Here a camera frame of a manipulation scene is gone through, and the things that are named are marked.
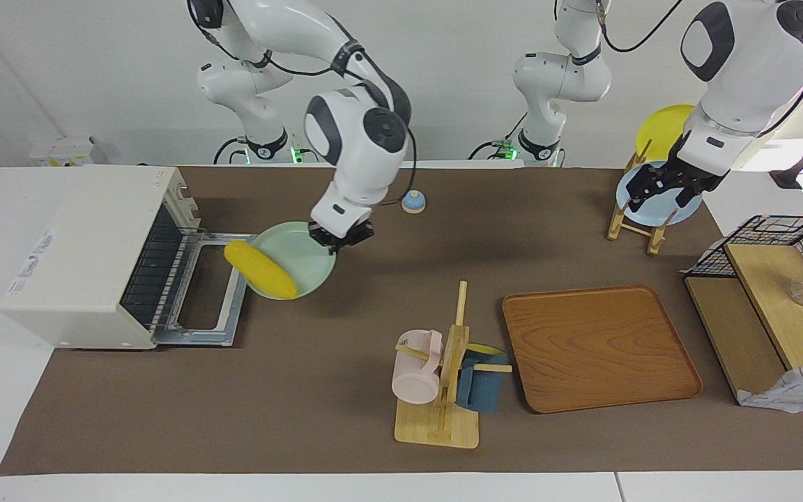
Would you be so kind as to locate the wooden dish rack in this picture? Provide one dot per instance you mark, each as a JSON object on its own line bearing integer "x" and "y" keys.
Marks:
{"x": 652, "y": 233}

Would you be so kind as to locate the wooden box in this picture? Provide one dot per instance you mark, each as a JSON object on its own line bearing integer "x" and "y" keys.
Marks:
{"x": 736, "y": 335}

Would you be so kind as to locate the yellow corn cob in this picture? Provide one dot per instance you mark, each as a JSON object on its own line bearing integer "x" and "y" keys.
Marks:
{"x": 259, "y": 270}

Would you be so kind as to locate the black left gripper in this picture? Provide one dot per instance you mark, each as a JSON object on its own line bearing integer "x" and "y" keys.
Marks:
{"x": 691, "y": 171}

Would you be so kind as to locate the dark blue mug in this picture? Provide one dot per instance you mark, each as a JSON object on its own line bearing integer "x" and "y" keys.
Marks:
{"x": 482, "y": 387}

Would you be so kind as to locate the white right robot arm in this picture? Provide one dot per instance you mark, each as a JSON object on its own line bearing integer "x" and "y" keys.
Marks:
{"x": 360, "y": 125}

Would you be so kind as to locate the pink mug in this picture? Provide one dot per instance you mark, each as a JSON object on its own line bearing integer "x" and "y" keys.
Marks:
{"x": 415, "y": 373}

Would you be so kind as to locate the mint green plate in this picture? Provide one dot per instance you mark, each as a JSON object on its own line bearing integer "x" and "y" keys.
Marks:
{"x": 304, "y": 261}

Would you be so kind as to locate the yellow plate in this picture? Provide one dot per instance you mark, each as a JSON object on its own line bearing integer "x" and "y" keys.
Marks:
{"x": 663, "y": 132}

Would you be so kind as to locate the clear glass cup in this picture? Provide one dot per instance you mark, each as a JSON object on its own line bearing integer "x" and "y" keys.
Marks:
{"x": 802, "y": 293}

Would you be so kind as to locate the brown wooden tray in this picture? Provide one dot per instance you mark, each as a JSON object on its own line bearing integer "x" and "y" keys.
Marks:
{"x": 600, "y": 348}

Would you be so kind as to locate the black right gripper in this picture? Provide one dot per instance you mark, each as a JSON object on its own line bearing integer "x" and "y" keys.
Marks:
{"x": 342, "y": 236}

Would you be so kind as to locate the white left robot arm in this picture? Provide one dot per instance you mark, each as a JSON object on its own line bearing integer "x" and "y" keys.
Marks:
{"x": 743, "y": 63}

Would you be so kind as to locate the light wooden board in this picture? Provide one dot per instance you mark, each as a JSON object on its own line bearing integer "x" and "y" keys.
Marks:
{"x": 778, "y": 307}

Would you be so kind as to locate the white crumpled cloth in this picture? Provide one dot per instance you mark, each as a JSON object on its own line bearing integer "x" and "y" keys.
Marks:
{"x": 799, "y": 390}

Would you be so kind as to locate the light blue plate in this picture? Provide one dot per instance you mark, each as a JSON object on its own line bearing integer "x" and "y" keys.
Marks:
{"x": 666, "y": 209}

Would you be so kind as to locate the brown table mat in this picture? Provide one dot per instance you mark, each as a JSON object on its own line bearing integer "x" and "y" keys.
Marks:
{"x": 346, "y": 314}

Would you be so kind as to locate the wooden mug tree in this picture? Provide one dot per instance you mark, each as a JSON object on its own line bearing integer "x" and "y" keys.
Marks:
{"x": 452, "y": 362}

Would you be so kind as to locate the blue dome bell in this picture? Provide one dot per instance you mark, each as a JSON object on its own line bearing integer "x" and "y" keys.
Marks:
{"x": 413, "y": 201}

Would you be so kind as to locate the white and yellow box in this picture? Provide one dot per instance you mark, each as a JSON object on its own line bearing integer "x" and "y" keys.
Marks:
{"x": 60, "y": 150}

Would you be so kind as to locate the white toaster oven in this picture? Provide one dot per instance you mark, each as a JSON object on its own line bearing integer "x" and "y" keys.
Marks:
{"x": 81, "y": 258}

